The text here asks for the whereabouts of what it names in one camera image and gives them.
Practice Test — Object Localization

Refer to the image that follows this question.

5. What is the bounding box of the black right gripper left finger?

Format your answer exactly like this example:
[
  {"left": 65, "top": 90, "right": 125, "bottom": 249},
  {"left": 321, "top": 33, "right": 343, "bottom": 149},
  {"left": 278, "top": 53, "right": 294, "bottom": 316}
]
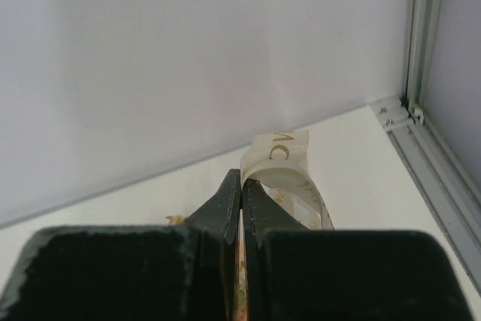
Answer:
[{"left": 1, "top": 169, "right": 241, "bottom": 320}]

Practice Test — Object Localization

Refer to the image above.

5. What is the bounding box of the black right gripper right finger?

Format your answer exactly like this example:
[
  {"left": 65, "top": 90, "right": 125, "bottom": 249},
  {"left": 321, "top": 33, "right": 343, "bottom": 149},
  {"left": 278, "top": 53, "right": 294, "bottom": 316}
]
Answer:
[{"left": 242, "top": 180, "right": 473, "bottom": 320}]

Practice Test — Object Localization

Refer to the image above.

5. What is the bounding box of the cream printed ribbon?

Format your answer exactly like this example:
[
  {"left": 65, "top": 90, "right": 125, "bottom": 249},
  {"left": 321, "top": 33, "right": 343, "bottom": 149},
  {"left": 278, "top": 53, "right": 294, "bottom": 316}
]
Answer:
[{"left": 240, "top": 130, "right": 334, "bottom": 231}]

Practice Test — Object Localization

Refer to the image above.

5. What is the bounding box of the right aluminium table rail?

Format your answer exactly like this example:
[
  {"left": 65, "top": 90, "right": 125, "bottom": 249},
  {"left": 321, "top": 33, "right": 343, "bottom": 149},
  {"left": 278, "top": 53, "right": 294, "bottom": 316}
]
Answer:
[{"left": 370, "top": 96, "right": 480, "bottom": 292}]

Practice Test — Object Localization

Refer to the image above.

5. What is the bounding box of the right aluminium frame post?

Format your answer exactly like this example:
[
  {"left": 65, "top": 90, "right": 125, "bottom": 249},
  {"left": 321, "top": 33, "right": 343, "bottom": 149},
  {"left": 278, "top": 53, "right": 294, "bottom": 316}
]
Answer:
[{"left": 403, "top": 0, "right": 443, "bottom": 125}]

